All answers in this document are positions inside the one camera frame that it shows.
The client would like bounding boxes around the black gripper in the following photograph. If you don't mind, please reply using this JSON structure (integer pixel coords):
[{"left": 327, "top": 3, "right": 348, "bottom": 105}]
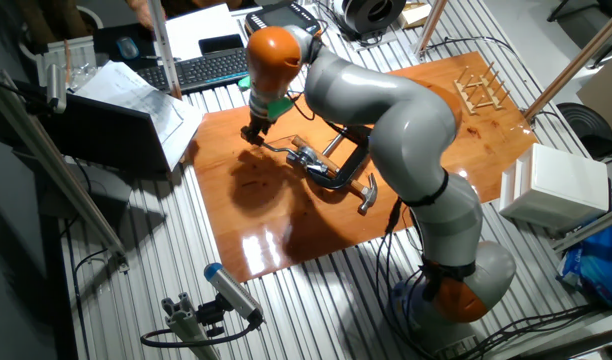
[{"left": 239, "top": 111, "right": 276, "bottom": 147}]

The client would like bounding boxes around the metal lever dark red knob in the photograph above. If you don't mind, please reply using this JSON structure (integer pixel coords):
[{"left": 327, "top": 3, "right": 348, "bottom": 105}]
[{"left": 248, "top": 134, "right": 301, "bottom": 157}]

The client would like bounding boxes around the wooden handle claw hammer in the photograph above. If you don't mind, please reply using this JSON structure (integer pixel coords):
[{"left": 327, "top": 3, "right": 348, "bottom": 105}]
[{"left": 290, "top": 134, "right": 380, "bottom": 216}]

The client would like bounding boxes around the black C-clamp with screw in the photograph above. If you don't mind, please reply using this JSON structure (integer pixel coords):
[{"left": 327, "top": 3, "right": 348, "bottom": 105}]
[{"left": 310, "top": 124, "right": 375, "bottom": 191}]

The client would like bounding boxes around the person's hand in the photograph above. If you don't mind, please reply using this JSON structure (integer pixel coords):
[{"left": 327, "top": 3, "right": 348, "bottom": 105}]
[{"left": 124, "top": 0, "right": 155, "bottom": 30}]

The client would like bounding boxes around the black computer keyboard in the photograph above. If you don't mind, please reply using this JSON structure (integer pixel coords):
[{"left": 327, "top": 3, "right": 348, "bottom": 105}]
[{"left": 135, "top": 46, "right": 251, "bottom": 94}]

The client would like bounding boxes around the glossy wooden board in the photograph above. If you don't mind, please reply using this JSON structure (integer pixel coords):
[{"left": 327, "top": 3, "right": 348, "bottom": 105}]
[{"left": 191, "top": 51, "right": 538, "bottom": 284}]

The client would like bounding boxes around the black smartphone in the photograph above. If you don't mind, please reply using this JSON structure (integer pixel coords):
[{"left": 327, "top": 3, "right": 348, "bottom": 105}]
[{"left": 198, "top": 33, "right": 246, "bottom": 56}]

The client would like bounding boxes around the orange black teach pendant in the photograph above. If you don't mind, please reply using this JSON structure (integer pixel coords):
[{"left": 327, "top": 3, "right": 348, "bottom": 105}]
[{"left": 244, "top": 1, "right": 323, "bottom": 37}]

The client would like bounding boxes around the white paper pad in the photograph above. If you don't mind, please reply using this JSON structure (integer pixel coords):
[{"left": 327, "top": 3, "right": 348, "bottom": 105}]
[{"left": 164, "top": 3, "right": 243, "bottom": 61}]

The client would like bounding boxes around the black laptop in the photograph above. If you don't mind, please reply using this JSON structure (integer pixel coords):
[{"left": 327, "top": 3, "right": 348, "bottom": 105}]
[{"left": 35, "top": 92, "right": 170, "bottom": 174}]

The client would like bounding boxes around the blue computer mouse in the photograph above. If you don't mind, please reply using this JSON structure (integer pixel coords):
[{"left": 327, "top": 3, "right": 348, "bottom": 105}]
[{"left": 116, "top": 36, "right": 141, "bottom": 61}]

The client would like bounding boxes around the black round spool device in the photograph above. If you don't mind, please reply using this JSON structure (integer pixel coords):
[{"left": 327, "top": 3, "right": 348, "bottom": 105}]
[{"left": 341, "top": 0, "right": 407, "bottom": 41}]

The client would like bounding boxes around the small cardboard box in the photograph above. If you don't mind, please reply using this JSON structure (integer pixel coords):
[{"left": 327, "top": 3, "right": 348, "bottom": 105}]
[{"left": 398, "top": 2, "right": 432, "bottom": 29}]

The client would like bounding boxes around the wooden peg rack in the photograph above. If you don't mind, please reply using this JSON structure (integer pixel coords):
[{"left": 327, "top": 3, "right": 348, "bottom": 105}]
[{"left": 453, "top": 62, "right": 512, "bottom": 116}]

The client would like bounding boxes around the white drawer unit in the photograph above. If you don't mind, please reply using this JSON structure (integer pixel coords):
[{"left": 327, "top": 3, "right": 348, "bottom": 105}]
[{"left": 499, "top": 143, "right": 611, "bottom": 234}]

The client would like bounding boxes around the black round stool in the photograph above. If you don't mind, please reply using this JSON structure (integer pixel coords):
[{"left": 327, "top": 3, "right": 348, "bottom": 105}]
[{"left": 555, "top": 102, "right": 612, "bottom": 161}]

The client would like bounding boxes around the blue plastic bag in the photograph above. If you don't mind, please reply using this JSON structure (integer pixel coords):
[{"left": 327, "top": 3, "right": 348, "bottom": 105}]
[{"left": 555, "top": 219, "right": 612, "bottom": 309}]

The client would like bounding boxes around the green gripper mount plate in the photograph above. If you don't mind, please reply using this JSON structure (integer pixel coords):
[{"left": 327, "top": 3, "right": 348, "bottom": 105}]
[{"left": 237, "top": 74, "right": 295, "bottom": 121}]

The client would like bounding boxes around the aluminium frame post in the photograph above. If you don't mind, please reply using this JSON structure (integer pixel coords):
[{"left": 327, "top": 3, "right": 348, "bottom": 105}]
[
  {"left": 414, "top": 0, "right": 448, "bottom": 54},
  {"left": 523, "top": 3, "right": 612, "bottom": 122},
  {"left": 146, "top": 0, "right": 183, "bottom": 100},
  {"left": 553, "top": 204, "right": 612, "bottom": 254},
  {"left": 0, "top": 69, "right": 130, "bottom": 262}
]

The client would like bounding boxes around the grey camera blue end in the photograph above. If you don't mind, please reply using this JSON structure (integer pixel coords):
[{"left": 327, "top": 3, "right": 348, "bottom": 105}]
[{"left": 203, "top": 262, "right": 265, "bottom": 324}]

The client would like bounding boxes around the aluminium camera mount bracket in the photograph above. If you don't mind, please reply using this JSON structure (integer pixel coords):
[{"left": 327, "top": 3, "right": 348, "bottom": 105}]
[{"left": 160, "top": 292, "right": 226, "bottom": 360}]

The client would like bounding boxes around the grey cylindrical camera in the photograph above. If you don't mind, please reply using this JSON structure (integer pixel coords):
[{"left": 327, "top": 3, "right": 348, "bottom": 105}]
[{"left": 45, "top": 62, "right": 68, "bottom": 114}]

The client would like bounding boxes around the black camera cable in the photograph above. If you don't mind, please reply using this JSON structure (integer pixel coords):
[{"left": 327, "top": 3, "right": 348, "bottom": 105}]
[{"left": 139, "top": 319, "right": 261, "bottom": 349}]

